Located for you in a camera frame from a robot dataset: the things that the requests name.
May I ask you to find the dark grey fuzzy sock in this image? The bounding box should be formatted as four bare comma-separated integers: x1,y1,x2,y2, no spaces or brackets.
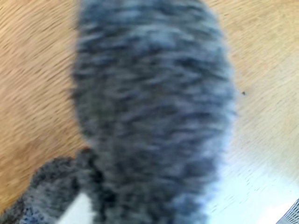
0,0,239,224

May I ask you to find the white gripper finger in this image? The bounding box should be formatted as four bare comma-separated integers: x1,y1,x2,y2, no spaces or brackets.
57,192,97,224

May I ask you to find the grey ribbed object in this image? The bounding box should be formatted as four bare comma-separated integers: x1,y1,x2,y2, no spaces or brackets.
275,199,299,224

